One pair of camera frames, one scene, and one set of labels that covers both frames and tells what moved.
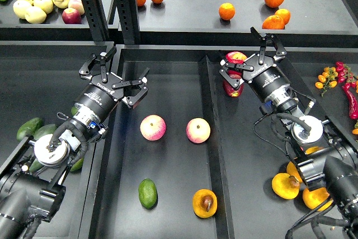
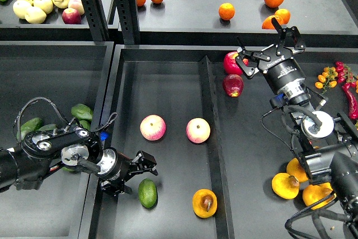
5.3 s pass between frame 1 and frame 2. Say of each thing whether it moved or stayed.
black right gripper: moved
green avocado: stayed
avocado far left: stayed
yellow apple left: stayed
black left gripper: moved
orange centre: stayed
